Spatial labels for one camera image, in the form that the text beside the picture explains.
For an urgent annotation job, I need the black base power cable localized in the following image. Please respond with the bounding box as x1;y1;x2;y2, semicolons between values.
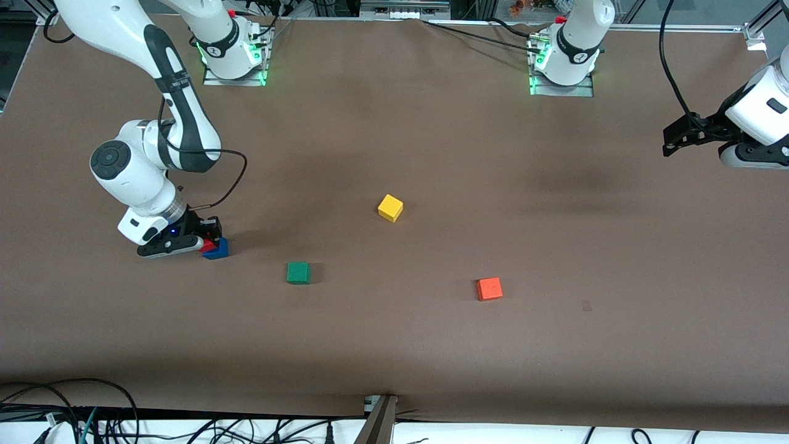
421;17;543;55

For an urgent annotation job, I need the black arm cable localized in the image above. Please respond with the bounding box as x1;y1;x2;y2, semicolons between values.
658;0;703;133
158;99;248;210

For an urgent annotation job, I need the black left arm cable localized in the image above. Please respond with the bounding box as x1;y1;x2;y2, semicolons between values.
658;0;703;133

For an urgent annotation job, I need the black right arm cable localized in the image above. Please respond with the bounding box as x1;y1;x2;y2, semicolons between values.
158;99;248;210

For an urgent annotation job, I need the black looped cable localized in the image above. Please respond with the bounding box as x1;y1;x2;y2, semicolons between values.
0;377;141;444

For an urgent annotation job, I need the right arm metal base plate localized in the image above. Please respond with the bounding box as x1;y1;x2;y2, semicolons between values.
202;25;272;87

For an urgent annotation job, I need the grey metal camera bracket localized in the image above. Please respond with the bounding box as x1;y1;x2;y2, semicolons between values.
354;395;398;444

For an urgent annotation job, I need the yellow wooden block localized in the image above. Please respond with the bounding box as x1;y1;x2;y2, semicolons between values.
377;194;404;223

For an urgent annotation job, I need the aluminium table rail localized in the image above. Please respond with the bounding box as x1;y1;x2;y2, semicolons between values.
607;22;768;51

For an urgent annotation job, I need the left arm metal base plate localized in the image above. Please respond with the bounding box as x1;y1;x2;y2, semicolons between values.
528;34;595;98

